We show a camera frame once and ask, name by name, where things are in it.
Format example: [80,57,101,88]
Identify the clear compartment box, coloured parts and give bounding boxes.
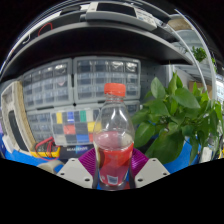
[50,108,103,147]

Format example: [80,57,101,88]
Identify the small green plant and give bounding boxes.
[191,45,208,64]

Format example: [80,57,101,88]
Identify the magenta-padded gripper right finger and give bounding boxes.
[127,147,171,189]

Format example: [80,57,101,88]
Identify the white perforated tray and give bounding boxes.
[0,80,38,153]

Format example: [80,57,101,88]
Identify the small dark printed box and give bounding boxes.
[59,143,90,160]

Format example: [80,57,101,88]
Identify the yellow multimeter with leads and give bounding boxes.
[29,136,62,159]

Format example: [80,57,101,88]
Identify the black hard case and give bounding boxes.
[8,109,29,152]

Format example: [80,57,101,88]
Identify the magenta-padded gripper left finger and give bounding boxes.
[56,147,100,190]

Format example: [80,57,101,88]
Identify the small white adapter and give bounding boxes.
[200,146,214,164]

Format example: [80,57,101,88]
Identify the green potted plant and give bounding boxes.
[130,71,224,165]

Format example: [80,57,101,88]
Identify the red-capped clear drink bottle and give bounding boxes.
[92,82,136,191]

